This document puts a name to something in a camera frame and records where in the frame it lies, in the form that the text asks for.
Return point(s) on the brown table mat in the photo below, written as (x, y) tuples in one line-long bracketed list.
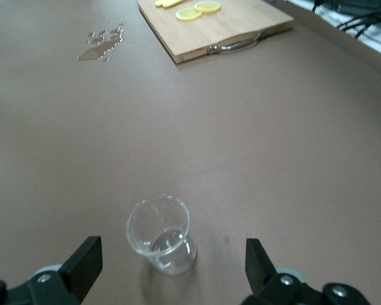
[(209, 143)]

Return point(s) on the yellow lemon slice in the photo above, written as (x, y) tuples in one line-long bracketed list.
[(208, 6), (189, 14)]

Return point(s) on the spilled liquid puddle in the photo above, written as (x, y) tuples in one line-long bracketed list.
[(95, 51)]

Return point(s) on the clear glass measuring cup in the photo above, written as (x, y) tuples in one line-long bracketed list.
[(158, 254)]

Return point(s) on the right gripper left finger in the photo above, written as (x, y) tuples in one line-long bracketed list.
[(76, 270)]

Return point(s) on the yellow plastic fork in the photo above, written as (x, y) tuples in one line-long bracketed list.
[(174, 2)]

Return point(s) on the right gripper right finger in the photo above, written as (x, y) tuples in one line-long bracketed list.
[(260, 273)]

